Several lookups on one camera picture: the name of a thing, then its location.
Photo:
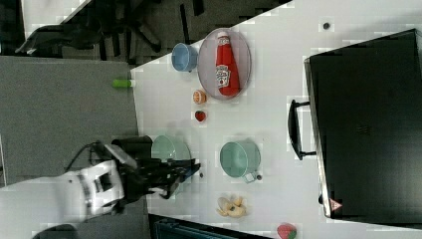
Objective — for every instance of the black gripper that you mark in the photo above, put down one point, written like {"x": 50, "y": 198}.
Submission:
{"x": 152, "y": 176}

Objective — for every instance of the silver black toaster oven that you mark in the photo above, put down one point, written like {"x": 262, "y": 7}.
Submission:
{"x": 366, "y": 108}

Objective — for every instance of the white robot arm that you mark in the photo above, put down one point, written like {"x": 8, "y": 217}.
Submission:
{"x": 31, "y": 207}

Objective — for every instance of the green colander basket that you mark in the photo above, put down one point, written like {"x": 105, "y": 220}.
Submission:
{"x": 167, "y": 147}

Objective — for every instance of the black frying pan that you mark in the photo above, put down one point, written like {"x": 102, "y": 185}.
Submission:
{"x": 138, "y": 147}

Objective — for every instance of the yellow peeled banana toy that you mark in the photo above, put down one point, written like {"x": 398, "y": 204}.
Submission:
{"x": 231, "y": 208}

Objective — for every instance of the red strawberry toy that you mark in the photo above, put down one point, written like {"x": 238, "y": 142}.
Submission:
{"x": 200, "y": 116}

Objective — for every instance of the green mug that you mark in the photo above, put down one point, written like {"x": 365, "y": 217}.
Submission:
{"x": 240, "y": 159}

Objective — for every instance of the orange half toy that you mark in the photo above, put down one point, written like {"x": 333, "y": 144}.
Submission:
{"x": 199, "y": 97}

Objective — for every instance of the green marker pen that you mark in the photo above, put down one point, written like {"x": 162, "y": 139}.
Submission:
{"x": 123, "y": 84}

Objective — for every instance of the red ketchup bottle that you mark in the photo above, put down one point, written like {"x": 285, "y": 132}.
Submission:
{"x": 227, "y": 75}

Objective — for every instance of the blue cup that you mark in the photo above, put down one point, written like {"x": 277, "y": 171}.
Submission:
{"x": 184, "y": 58}

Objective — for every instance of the pink red fruit toy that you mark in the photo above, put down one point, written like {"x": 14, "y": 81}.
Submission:
{"x": 287, "y": 231}

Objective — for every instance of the grey round plate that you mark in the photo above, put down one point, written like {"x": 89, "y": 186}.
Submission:
{"x": 207, "y": 61}

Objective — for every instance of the black office chair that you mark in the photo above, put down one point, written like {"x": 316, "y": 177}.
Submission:
{"x": 81, "y": 24}

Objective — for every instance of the dark blue table rail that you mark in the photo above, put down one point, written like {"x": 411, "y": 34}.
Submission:
{"x": 162, "y": 227}

